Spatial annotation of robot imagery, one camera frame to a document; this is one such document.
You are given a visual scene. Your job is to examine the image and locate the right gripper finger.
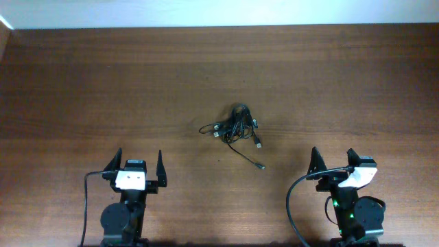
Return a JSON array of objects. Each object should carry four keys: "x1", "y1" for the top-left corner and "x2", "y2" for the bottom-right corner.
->
[
  {"x1": 307, "y1": 146, "x2": 327, "y2": 180},
  {"x1": 347, "y1": 148, "x2": 361, "y2": 167}
]

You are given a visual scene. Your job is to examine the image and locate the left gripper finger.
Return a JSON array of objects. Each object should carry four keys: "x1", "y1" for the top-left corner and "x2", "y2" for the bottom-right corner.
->
[
  {"x1": 103, "y1": 148, "x2": 122, "y2": 172},
  {"x1": 156, "y1": 150, "x2": 167, "y2": 187}
]

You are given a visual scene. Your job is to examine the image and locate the black micro USB cable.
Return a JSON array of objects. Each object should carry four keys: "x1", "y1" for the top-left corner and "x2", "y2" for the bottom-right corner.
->
[{"x1": 226, "y1": 137, "x2": 266, "y2": 170}]

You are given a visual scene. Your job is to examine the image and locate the black USB cable thin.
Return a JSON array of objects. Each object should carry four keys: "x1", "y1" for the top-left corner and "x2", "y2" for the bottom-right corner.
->
[{"x1": 198, "y1": 117, "x2": 255, "y2": 144}]

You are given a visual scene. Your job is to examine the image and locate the black USB cable thick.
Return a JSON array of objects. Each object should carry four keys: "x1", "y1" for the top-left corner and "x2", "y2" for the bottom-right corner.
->
[{"x1": 221, "y1": 104, "x2": 262, "y2": 148}]

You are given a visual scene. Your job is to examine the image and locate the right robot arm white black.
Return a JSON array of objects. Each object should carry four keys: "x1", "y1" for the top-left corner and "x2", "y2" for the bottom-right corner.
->
[{"x1": 307, "y1": 147, "x2": 385, "y2": 247}]

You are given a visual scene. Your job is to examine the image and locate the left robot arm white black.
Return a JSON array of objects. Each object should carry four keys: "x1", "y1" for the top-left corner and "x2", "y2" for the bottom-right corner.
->
[{"x1": 100, "y1": 149, "x2": 167, "y2": 247}]

